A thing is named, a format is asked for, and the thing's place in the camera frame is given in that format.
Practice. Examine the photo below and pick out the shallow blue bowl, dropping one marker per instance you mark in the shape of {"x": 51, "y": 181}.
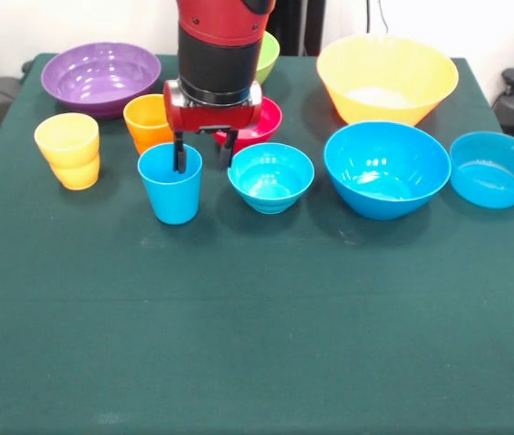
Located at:
{"x": 492, "y": 181}

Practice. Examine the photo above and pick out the dark green tablecloth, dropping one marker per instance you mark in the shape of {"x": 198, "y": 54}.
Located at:
{"x": 256, "y": 317}

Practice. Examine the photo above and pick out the large blue bowl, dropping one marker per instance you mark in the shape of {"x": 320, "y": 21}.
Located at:
{"x": 383, "y": 181}

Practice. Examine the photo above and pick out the yellow cup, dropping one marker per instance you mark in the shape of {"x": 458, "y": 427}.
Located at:
{"x": 73, "y": 158}

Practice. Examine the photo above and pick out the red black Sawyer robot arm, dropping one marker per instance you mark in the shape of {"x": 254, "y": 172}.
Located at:
{"x": 216, "y": 59}

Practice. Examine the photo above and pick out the purple bowl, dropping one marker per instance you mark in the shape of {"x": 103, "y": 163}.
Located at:
{"x": 102, "y": 90}

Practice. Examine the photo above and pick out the orange cup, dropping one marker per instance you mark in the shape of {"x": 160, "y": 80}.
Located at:
{"x": 143, "y": 122}

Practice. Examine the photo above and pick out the large yellow bowl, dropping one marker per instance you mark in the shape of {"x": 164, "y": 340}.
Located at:
{"x": 374, "y": 77}

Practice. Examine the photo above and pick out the blue cup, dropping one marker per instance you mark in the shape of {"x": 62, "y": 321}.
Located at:
{"x": 170, "y": 199}

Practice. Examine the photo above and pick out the pink red bowl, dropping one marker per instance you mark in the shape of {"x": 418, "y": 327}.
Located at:
{"x": 271, "y": 118}

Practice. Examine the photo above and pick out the green bowl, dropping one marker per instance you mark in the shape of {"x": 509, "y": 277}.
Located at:
{"x": 268, "y": 59}

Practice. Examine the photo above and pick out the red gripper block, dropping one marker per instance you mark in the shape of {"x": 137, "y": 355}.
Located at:
{"x": 216, "y": 120}

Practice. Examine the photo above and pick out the small ribbed teal bowl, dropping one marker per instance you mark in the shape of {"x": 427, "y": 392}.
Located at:
{"x": 270, "y": 181}

